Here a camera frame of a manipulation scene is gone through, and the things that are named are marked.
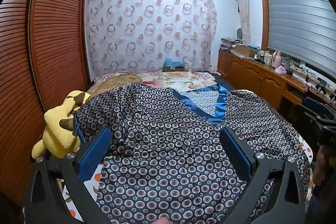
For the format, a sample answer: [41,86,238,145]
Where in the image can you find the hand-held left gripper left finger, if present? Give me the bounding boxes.
[22,127,112,224]

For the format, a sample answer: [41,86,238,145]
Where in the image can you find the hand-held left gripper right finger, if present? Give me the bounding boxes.
[219,126,314,224]

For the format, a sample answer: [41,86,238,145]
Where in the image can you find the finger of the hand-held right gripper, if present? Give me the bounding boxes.
[295,97,336,125]

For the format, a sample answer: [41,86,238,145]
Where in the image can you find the navy circle-print pajama top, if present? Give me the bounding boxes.
[73,82,311,224]

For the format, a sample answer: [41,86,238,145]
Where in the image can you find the person's right hand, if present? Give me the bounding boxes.
[314,147,336,188]

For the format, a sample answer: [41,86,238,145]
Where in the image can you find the orange-fruit print blanket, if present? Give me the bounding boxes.
[56,135,314,224]

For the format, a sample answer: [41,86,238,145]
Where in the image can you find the yellow plush toy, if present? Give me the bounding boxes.
[31,90,92,159]

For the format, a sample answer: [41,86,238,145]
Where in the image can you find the pink bottle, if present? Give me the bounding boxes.
[272,50,282,68]

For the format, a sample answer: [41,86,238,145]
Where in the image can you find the row of small bottles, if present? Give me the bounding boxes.
[256,48,273,64]

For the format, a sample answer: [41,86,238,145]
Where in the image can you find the wooden sideboard cabinet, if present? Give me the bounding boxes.
[217,49,336,111]

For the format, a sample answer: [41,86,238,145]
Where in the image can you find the navy bed sheet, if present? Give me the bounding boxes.
[210,72,234,90]

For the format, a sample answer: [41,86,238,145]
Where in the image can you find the cardboard box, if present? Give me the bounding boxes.
[231,44,258,59]

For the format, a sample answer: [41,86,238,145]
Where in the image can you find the grey window blind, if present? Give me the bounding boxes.
[264,0,336,80]

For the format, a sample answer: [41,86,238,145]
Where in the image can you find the floral blanket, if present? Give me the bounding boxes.
[142,72,218,93]

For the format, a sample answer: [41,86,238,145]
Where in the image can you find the stack of folded cloths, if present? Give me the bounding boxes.
[220,37,242,51]

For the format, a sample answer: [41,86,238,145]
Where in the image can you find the blue storage box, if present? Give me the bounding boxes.
[163,58,185,73]

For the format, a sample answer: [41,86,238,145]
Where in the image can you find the wooden louvered wardrobe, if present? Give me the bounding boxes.
[0,0,91,214]

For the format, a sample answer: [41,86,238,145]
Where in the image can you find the white lace curtain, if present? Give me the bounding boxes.
[232,0,251,46]

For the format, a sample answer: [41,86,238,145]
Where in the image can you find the circle-print sheer curtain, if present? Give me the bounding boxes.
[84,0,218,75]

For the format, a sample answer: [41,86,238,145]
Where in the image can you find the wooden window frame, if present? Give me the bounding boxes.
[258,0,336,75]

